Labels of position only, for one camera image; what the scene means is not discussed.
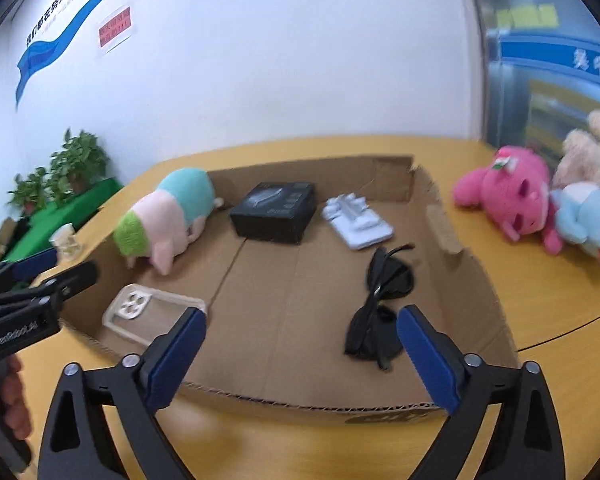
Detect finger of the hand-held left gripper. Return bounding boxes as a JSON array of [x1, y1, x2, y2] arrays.
[[27, 260, 101, 311], [0, 247, 62, 291]]

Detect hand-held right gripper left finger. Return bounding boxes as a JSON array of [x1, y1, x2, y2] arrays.
[[37, 305, 208, 480]]

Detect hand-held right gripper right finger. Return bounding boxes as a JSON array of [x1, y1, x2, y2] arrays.
[[396, 304, 566, 480]]

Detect clear phone case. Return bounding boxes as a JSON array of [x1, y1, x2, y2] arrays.
[[101, 283, 207, 348]]

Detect black sunglasses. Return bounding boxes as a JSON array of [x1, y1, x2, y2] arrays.
[[344, 244, 417, 371]]

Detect cardboard box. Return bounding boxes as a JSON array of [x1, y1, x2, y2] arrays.
[[60, 155, 520, 428]]

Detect black product box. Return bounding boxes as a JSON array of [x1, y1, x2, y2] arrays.
[[229, 181, 317, 245]]

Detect yellow wooden desktop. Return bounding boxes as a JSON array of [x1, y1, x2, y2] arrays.
[[10, 137, 600, 480]]

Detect person's left hand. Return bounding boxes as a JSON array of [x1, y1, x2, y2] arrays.
[[0, 355, 33, 443]]

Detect small clear plastic item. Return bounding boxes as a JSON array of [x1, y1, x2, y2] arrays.
[[50, 223, 83, 261]]

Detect brown cardboard item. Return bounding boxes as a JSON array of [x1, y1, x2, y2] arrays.
[[0, 217, 18, 268]]

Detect green cloth covered table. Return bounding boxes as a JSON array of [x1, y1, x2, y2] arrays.
[[2, 177, 126, 263]]

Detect small potted green plant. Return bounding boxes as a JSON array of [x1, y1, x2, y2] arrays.
[[7, 167, 51, 218]]

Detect large potted green plant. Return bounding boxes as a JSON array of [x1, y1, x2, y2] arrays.
[[47, 129, 111, 196]]

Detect green pink teal plush toy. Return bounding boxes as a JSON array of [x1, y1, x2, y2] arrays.
[[115, 167, 226, 276]]

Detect light blue plush toy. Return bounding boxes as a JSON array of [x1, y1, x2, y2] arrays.
[[550, 182, 600, 261]]

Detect beige plush toy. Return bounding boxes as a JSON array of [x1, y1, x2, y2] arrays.
[[550, 109, 600, 196]]

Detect blue window banner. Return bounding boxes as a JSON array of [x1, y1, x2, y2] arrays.
[[497, 35, 600, 93]]

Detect yellow paper notes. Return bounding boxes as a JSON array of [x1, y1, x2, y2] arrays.
[[495, 4, 561, 30]]

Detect blue ribbon wall decal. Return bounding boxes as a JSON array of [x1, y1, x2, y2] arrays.
[[15, 0, 191, 111]]

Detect red white wall sign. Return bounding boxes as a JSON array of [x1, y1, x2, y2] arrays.
[[97, 5, 133, 56]]

